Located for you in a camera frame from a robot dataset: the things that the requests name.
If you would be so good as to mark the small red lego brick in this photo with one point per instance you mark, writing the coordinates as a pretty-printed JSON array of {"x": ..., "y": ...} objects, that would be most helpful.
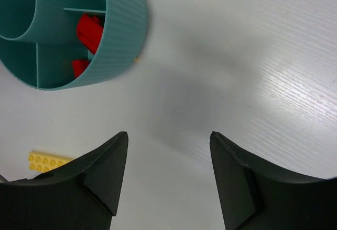
[{"x": 79, "y": 66}]

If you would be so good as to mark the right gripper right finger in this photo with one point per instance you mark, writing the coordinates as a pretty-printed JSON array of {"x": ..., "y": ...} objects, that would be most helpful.
[{"x": 257, "y": 194}]

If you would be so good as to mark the red arch lego brick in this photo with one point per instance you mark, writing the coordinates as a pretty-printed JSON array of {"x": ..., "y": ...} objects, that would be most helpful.
[{"x": 89, "y": 31}]

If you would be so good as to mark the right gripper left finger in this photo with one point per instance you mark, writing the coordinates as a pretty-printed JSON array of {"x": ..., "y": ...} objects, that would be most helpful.
[{"x": 82, "y": 194}]

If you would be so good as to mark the yellow lego plate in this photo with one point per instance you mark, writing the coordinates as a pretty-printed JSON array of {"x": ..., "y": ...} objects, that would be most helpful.
[{"x": 43, "y": 162}]

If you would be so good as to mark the teal round divided container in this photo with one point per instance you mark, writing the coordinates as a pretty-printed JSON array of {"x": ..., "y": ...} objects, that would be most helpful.
[{"x": 59, "y": 44}]

